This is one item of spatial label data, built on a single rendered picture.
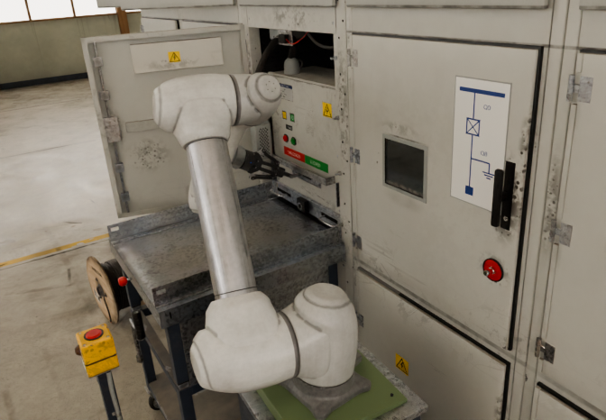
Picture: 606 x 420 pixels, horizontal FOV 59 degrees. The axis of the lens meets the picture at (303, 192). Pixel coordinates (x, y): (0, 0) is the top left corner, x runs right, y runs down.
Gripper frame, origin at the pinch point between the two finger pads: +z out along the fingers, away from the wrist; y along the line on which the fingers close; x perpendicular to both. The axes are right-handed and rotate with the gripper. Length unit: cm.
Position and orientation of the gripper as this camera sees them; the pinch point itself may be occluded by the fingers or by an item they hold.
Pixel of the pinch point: (283, 173)
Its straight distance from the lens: 209.7
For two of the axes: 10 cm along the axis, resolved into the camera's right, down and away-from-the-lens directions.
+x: 5.3, 2.8, -8.0
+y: -3.7, 9.3, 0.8
